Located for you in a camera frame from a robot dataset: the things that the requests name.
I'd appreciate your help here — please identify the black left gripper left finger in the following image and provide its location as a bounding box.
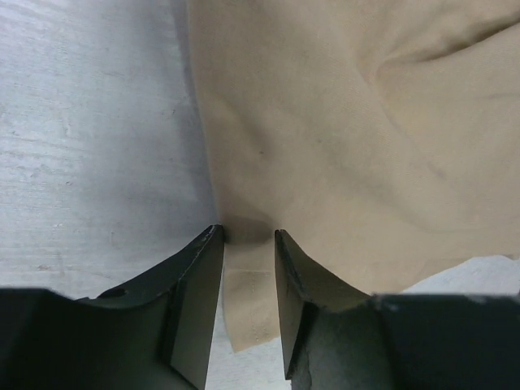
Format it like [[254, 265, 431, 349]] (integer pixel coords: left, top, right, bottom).
[[1, 225, 224, 389]]

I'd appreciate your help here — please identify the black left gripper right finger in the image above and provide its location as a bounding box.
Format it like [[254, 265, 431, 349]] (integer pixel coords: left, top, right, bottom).
[[275, 230, 519, 389]]

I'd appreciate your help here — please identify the beige t shirt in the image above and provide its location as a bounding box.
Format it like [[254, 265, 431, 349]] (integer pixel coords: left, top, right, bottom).
[[188, 1, 519, 351]]

